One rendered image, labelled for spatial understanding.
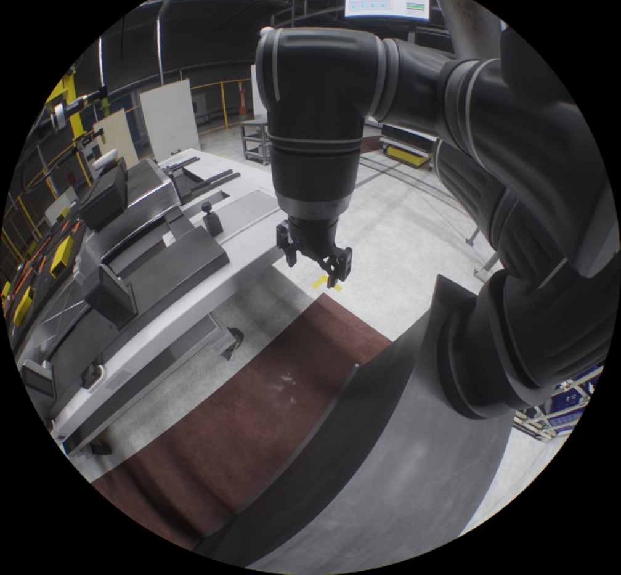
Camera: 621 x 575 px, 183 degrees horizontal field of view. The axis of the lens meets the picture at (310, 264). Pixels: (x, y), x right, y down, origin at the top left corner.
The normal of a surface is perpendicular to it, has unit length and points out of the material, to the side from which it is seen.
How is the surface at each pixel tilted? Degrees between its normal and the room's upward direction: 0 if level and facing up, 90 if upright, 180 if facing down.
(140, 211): 90
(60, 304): 90
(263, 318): 0
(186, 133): 90
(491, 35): 104
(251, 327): 0
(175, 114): 90
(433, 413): 0
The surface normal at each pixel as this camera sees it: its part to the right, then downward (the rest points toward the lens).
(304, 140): -0.21, 0.74
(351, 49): -0.05, 0.48
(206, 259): 0.02, -0.65
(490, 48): -0.74, 0.64
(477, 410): -0.25, -0.38
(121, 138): 0.74, 0.52
